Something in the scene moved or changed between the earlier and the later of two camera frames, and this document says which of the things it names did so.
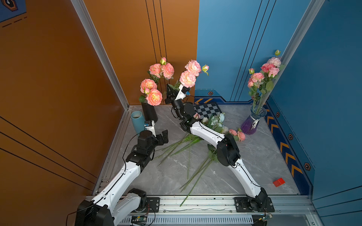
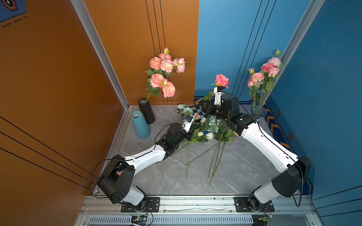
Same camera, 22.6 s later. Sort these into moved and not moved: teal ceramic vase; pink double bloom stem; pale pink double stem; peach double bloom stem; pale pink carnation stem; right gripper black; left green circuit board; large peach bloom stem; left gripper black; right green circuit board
Moved: peach double bloom stem; large peach bloom stem; pale pink double stem; left gripper black; right gripper black
Not moved: pale pink carnation stem; right green circuit board; teal ceramic vase; left green circuit board; pink double bloom stem
